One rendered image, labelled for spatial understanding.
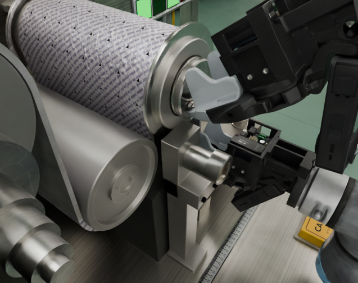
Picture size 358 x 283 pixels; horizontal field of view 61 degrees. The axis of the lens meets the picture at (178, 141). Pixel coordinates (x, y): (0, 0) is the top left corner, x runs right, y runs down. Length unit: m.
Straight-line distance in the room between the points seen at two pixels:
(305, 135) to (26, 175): 2.23
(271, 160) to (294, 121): 2.01
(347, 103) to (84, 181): 0.25
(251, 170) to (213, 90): 0.17
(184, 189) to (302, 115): 2.16
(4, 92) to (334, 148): 0.26
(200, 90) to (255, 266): 0.40
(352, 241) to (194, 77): 0.30
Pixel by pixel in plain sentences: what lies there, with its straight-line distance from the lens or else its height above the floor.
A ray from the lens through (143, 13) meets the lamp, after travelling 0.80.
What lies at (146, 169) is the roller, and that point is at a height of 1.16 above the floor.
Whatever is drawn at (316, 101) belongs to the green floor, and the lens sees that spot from 2.72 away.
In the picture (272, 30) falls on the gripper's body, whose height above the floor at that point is 1.36.
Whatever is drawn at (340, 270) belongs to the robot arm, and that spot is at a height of 1.03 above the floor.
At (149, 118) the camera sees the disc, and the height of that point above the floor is 1.24.
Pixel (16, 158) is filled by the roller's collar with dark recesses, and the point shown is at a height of 1.35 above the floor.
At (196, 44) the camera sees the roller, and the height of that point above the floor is 1.30.
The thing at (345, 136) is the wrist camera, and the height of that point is 1.29.
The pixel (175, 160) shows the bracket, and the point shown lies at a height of 1.18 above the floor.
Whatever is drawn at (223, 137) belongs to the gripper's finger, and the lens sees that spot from 0.51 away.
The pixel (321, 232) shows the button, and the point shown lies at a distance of 0.67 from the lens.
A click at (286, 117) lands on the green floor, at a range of 2.45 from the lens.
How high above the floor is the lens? 1.46
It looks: 44 degrees down
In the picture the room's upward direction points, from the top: straight up
